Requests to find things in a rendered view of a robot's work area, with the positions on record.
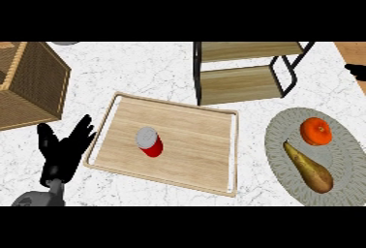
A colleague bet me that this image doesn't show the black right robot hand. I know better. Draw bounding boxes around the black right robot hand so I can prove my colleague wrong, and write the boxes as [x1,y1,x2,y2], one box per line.
[343,63,366,82]

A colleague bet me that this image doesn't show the wooden tiered shelf black frame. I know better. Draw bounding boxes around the wooden tiered shelf black frame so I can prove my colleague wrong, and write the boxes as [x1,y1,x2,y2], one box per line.
[192,41,316,107]

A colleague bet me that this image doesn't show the orange round fruit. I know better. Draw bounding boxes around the orange round fruit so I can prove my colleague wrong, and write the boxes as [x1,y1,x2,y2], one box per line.
[299,117,335,146]

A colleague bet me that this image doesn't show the brown elongated squash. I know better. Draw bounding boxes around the brown elongated squash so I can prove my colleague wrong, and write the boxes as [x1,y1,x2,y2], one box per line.
[282,139,335,195]

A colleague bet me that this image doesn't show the brown wooden panel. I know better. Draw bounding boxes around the brown wooden panel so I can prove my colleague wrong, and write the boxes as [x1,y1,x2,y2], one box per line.
[334,41,366,96]

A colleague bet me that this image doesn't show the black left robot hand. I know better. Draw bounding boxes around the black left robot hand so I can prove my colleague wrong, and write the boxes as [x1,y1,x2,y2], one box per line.
[36,113,99,189]

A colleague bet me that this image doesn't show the grey oval placemat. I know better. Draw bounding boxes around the grey oval placemat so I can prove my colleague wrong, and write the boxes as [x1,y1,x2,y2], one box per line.
[263,107,366,207]

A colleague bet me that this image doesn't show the brown wicker basket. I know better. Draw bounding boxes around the brown wicker basket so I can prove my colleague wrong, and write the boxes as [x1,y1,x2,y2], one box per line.
[0,41,73,132]

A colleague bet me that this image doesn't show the red can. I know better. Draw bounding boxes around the red can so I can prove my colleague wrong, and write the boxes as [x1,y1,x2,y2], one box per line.
[135,126,164,159]

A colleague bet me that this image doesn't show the pale wooden tray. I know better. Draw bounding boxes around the pale wooden tray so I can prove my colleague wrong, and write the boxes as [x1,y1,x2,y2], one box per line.
[83,91,241,199]

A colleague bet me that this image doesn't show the grey round object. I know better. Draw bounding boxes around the grey round object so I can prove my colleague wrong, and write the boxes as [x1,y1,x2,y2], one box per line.
[51,41,82,47]

